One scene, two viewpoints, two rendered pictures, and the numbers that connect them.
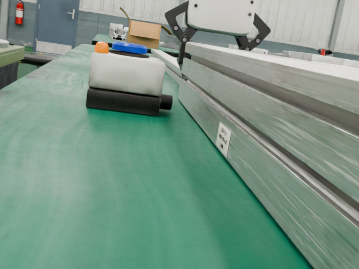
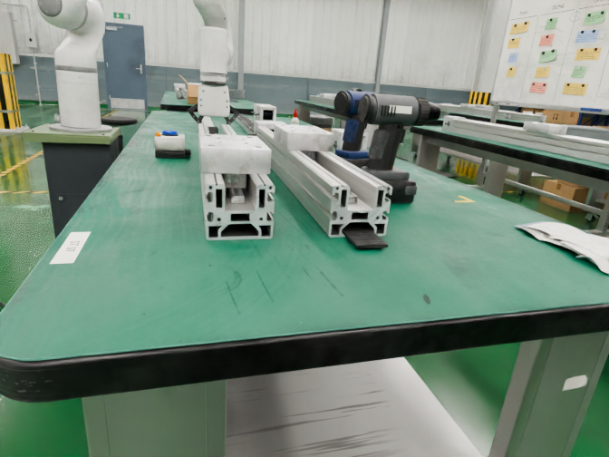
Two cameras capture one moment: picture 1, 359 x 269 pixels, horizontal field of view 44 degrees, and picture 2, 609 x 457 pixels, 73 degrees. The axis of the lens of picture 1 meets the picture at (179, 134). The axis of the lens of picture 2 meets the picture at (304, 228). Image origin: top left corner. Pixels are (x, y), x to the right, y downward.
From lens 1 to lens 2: 75 cm
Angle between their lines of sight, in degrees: 10
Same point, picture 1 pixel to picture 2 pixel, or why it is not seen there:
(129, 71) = (169, 142)
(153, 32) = not seen: hidden behind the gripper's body
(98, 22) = (165, 74)
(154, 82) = (180, 145)
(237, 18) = (221, 109)
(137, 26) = (193, 89)
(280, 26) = (332, 64)
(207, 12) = (207, 108)
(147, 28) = not seen: hidden behind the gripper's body
